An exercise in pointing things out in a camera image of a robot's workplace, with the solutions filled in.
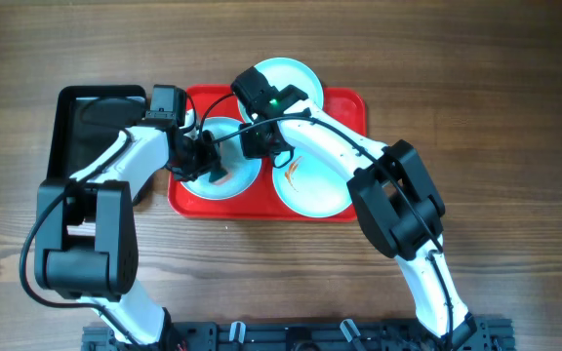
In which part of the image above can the light blue plate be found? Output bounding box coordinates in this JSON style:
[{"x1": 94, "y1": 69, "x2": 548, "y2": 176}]
[
  {"x1": 272, "y1": 148, "x2": 351, "y2": 218},
  {"x1": 182, "y1": 117, "x2": 261, "y2": 200},
  {"x1": 234, "y1": 58, "x2": 325, "y2": 109}
]

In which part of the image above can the green white sponge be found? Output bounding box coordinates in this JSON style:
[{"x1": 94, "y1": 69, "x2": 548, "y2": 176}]
[{"x1": 209, "y1": 165, "x2": 233, "y2": 184}]

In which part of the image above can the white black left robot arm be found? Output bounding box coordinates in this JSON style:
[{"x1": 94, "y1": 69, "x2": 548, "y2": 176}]
[{"x1": 20, "y1": 122, "x2": 221, "y2": 350}]

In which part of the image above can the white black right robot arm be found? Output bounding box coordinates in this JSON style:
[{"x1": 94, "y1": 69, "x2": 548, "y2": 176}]
[{"x1": 245, "y1": 97, "x2": 475, "y2": 350}]

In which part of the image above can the red plastic tray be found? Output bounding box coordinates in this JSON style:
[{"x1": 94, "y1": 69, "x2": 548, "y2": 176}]
[{"x1": 168, "y1": 85, "x2": 367, "y2": 222}]

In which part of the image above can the black water tray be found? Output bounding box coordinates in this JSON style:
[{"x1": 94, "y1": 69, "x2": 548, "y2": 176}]
[{"x1": 47, "y1": 85, "x2": 146, "y2": 178}]

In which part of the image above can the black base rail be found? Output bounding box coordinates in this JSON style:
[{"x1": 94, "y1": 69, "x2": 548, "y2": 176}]
[{"x1": 80, "y1": 317, "x2": 516, "y2": 351}]

